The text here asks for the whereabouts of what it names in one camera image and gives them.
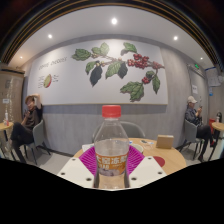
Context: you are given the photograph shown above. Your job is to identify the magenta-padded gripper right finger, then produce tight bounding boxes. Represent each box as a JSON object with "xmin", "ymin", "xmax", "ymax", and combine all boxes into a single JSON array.
[{"xmin": 126, "ymin": 145, "xmax": 168, "ymax": 189}]

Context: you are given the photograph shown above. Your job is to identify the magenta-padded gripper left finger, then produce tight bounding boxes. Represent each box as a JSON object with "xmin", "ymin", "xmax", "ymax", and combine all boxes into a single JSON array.
[{"xmin": 57, "ymin": 146, "xmax": 98, "ymax": 189}]

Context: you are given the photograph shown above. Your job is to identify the clear red-capped drink bottle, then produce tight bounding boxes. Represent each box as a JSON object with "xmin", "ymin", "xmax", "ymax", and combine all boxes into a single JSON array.
[{"xmin": 93, "ymin": 104, "xmax": 130, "ymax": 190}]

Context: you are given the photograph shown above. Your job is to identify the flat round red coaster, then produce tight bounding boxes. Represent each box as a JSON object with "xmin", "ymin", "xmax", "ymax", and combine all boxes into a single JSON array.
[{"xmin": 153, "ymin": 155, "xmax": 166, "ymax": 168}]

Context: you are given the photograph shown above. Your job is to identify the small clear plastic wrapper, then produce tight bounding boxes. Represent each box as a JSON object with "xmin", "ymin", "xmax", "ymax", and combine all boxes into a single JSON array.
[{"xmin": 139, "ymin": 139, "xmax": 155, "ymax": 146}]

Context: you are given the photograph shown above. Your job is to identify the brown cardboard box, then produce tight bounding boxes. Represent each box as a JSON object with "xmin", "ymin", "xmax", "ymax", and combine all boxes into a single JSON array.
[{"xmin": 155, "ymin": 134, "xmax": 175, "ymax": 150}]

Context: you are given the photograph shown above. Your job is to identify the grey upholstered chair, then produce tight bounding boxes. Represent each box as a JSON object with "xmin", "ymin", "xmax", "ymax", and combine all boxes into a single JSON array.
[
  {"xmin": 91, "ymin": 120, "xmax": 146, "ymax": 143},
  {"xmin": 176, "ymin": 119, "xmax": 201, "ymax": 161},
  {"xmin": 23, "ymin": 119, "xmax": 52, "ymax": 166}
]

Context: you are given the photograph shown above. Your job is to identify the person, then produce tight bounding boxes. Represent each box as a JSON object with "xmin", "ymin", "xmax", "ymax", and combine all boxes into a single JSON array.
[
  {"xmin": 184, "ymin": 95, "xmax": 214, "ymax": 163},
  {"xmin": 9, "ymin": 93, "xmax": 44, "ymax": 164}
]

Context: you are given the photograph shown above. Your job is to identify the small round wooden side table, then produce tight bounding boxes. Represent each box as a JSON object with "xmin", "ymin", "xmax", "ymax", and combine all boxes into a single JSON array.
[
  {"xmin": 0, "ymin": 121, "xmax": 15, "ymax": 158},
  {"xmin": 208, "ymin": 121, "xmax": 224, "ymax": 161}
]

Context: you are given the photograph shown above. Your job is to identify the small clear bottle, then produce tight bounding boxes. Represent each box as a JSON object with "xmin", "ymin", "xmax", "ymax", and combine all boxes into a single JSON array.
[{"xmin": 3, "ymin": 109, "xmax": 10, "ymax": 127}]

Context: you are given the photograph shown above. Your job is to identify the black flask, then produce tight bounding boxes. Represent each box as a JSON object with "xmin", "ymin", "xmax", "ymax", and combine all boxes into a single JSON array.
[{"xmin": 215, "ymin": 111, "xmax": 223, "ymax": 124}]

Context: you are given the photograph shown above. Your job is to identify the round ceiling lights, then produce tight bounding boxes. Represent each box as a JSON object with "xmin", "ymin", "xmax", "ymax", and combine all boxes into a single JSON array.
[{"xmin": 18, "ymin": 17, "xmax": 204, "ymax": 61}]

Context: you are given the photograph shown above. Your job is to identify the coffee plant wall mural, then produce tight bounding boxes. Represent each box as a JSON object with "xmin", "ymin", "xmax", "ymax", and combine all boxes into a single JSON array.
[{"xmin": 27, "ymin": 38, "xmax": 169, "ymax": 106}]

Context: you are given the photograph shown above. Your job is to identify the wall notice board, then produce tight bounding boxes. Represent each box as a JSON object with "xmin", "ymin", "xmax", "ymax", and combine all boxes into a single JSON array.
[{"xmin": 204, "ymin": 66, "xmax": 224, "ymax": 88}]

